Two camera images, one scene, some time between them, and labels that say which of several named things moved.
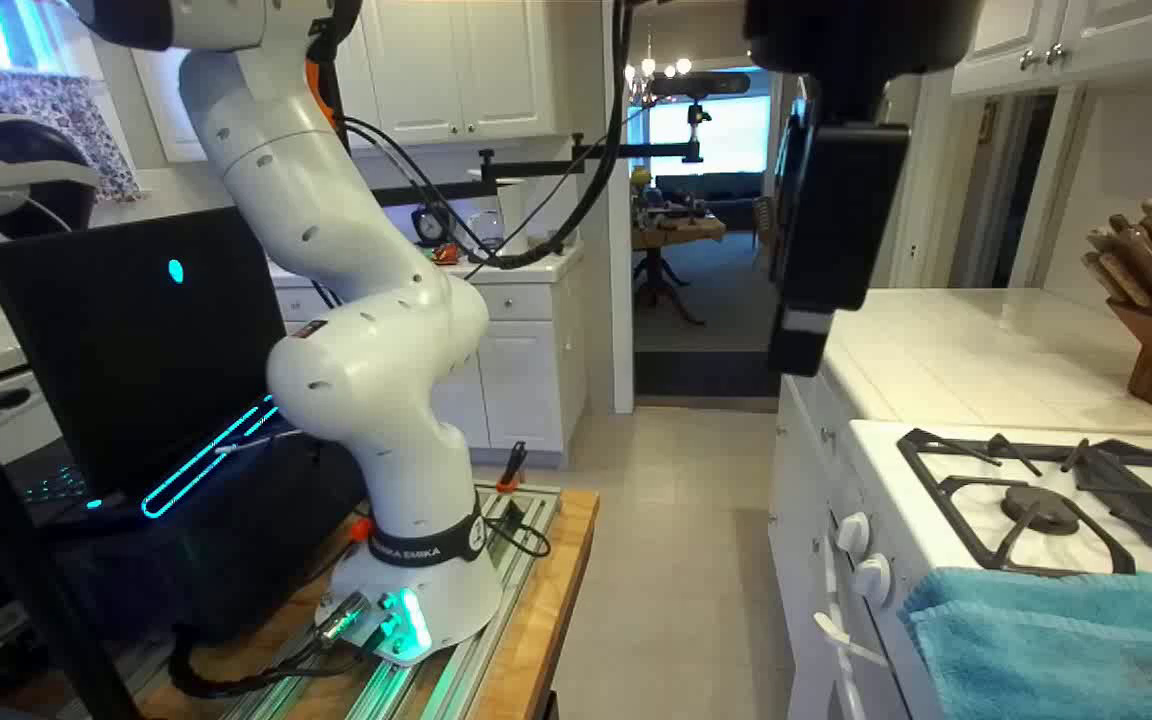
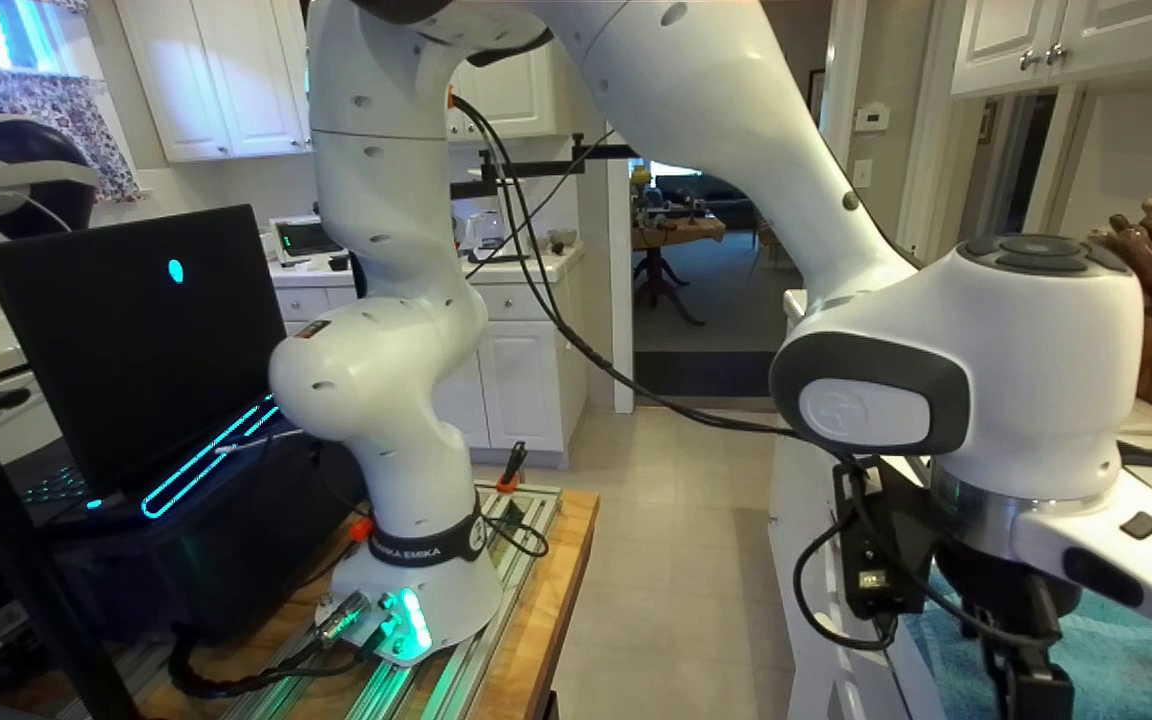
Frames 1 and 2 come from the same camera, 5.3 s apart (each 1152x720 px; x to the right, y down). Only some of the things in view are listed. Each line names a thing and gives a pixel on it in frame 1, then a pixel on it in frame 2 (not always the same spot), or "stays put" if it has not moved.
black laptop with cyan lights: x=155 y=350 stays put
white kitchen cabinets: x=445 y=72 stays put
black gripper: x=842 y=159 -> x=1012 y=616
